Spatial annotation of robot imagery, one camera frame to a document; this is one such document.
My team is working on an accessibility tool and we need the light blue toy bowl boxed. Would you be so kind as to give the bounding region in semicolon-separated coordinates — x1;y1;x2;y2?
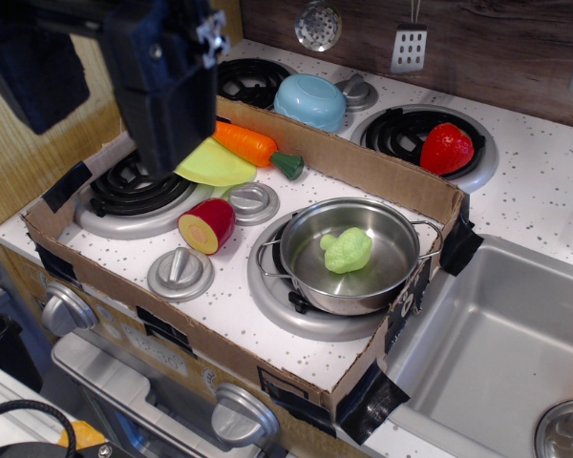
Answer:
273;73;347;133

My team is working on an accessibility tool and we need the silver plate in corner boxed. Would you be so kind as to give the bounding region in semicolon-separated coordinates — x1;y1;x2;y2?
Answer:
534;400;573;457

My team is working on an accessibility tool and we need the back right black burner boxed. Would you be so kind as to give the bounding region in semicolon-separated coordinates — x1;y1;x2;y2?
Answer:
350;104;499;193

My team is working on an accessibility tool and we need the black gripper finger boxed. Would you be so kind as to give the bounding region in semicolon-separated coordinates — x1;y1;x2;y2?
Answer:
99;1;229;177
0;25;90;135

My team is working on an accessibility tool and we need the silver oven knob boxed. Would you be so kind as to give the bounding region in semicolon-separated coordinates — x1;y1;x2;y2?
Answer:
41;281;98;337
211;383;280;448

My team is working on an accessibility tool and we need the back left black burner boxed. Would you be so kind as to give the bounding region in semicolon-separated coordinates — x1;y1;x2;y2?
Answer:
218;58;295;110

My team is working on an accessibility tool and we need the red toy strawberry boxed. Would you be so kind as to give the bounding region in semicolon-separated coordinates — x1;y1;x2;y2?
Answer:
420;123;475;176

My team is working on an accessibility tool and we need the yellow-green toy plate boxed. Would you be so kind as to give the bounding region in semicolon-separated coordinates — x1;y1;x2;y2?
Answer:
175;137;257;187

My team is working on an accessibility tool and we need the stainless steel pan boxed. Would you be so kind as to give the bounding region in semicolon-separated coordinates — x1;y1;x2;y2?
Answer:
274;198;444;316

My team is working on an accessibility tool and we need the silver sink basin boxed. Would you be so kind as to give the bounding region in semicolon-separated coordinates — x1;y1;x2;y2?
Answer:
387;236;573;457

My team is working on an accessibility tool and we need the silver stove knob front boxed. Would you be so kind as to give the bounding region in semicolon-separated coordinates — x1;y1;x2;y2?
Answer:
147;247;214;302

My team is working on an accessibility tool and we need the silver stove knob centre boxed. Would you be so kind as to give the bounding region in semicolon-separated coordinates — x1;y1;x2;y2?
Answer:
225;182;280;226

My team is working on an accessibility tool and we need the orange tape piece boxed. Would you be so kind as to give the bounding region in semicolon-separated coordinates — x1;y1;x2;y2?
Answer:
71;420;106;450

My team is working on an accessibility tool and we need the hanging silver strainer ladle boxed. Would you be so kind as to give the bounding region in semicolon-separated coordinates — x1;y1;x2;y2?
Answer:
294;1;343;52

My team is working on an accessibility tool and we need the light green toy broccoli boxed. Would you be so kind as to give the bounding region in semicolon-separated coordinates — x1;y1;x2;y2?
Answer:
320;227;372;274

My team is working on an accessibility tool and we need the orange toy carrot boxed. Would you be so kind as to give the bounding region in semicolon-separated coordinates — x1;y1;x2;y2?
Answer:
213;121;305;180

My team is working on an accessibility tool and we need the red toy fruit half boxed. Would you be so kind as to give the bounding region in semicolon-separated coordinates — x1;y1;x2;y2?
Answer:
178;198;236;255

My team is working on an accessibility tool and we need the silver stove knob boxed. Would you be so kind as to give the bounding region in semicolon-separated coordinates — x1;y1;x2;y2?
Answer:
225;182;280;226
336;73;379;113
147;247;214;302

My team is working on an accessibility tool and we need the silver oven door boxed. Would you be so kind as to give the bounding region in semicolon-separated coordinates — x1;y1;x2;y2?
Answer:
52;333;267;457

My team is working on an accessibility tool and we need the silver stove knob back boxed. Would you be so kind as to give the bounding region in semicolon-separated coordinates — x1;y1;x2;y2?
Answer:
336;73;379;113

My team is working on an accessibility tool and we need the silver oven knob left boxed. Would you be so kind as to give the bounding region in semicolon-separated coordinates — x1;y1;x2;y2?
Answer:
41;281;98;337

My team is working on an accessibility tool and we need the cardboard fence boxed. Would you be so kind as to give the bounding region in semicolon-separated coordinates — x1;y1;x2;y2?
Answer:
22;95;484;446

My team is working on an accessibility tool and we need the black cable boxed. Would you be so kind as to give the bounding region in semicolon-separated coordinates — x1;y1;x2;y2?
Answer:
0;399;77;452

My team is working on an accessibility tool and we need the silver oven knob right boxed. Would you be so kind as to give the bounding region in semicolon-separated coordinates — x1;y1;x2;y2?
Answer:
211;383;280;448

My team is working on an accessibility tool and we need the hanging silver spatula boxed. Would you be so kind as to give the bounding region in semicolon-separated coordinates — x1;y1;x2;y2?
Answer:
391;1;428;74

